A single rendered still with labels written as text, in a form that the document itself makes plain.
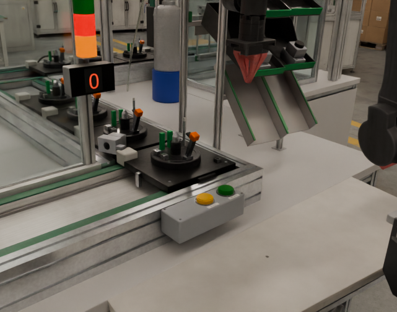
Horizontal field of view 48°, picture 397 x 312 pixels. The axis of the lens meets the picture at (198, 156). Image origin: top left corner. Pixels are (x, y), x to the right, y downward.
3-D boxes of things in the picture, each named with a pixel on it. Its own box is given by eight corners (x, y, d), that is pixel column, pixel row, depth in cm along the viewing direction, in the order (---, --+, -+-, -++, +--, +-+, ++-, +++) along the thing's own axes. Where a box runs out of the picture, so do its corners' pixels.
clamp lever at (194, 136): (192, 156, 120) (200, 135, 115) (187, 158, 119) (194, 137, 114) (184, 148, 122) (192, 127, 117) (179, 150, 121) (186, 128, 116)
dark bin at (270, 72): (282, 74, 131) (292, 53, 125) (247, 78, 124) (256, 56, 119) (234, 22, 146) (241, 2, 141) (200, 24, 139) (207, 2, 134)
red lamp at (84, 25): (100, 35, 107) (98, 14, 106) (80, 36, 104) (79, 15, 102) (89, 33, 111) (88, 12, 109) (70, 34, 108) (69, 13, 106)
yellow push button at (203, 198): (216, 204, 105) (217, 197, 105) (204, 210, 103) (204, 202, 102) (205, 198, 108) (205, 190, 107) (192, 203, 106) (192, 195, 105)
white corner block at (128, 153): (138, 164, 126) (138, 151, 124) (124, 168, 123) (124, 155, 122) (129, 158, 129) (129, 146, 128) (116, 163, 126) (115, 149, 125)
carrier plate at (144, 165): (235, 169, 125) (236, 161, 124) (168, 194, 110) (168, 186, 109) (181, 143, 141) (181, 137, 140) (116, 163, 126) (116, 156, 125)
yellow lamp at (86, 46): (101, 56, 109) (100, 36, 107) (82, 58, 106) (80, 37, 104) (90, 52, 113) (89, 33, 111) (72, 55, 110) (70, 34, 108)
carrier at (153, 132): (178, 142, 142) (178, 104, 137) (113, 161, 127) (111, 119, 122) (135, 122, 159) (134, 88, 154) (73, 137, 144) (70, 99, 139)
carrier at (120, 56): (163, 60, 263) (163, 39, 258) (129, 65, 248) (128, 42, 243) (139, 54, 280) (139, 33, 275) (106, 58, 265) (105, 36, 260)
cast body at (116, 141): (96, 137, 127) (112, 130, 133) (98, 151, 128) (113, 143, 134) (121, 141, 123) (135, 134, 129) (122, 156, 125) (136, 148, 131)
